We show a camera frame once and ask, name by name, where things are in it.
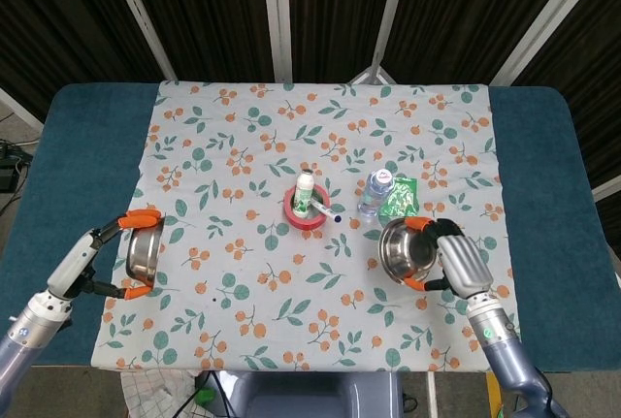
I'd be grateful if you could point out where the grey metal stand base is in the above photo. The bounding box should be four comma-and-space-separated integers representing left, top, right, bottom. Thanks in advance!
349, 51, 397, 85

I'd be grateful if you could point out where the white partition frame post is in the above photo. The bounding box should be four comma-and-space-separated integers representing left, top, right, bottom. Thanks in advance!
261, 0, 295, 83
0, 86, 45, 131
489, 0, 605, 85
591, 177, 621, 202
101, 0, 179, 82
373, 0, 413, 73

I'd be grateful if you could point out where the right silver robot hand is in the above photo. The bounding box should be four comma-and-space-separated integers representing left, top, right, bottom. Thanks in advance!
401, 216, 494, 299

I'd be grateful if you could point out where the teal table cover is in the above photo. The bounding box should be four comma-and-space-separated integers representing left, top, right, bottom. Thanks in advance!
0, 81, 621, 373

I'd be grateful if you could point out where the floral print tablecloth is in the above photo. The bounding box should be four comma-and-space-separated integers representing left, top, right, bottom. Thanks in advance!
90, 80, 527, 373

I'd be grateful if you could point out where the black power strip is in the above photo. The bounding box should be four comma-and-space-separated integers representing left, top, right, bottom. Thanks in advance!
0, 142, 33, 192

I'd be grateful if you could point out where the small white green-label bottle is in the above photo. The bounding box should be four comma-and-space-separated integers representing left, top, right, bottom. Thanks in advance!
292, 170, 315, 219

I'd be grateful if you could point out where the red tape roll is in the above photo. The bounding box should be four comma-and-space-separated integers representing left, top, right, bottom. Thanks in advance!
283, 183, 334, 231

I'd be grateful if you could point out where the green foil packet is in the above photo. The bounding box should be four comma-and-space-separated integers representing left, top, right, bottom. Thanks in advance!
378, 176, 419, 218

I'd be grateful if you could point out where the stainless steel bowl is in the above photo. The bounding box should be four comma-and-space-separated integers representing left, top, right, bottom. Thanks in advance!
124, 216, 166, 288
377, 217, 445, 287

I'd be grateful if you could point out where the clear plastic water bottle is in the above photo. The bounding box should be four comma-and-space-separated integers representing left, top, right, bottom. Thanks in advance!
357, 168, 395, 218

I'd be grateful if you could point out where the grey-blue robot torso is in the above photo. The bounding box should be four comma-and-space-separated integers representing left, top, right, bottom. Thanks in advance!
212, 370, 404, 418

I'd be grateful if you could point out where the black floor cable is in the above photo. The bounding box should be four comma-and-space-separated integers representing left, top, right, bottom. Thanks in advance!
177, 371, 229, 418

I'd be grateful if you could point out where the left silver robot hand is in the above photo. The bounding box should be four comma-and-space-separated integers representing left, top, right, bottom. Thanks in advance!
46, 208, 164, 303

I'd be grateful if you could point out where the white marker blue cap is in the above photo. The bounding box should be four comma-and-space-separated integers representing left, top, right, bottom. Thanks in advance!
310, 200, 343, 224

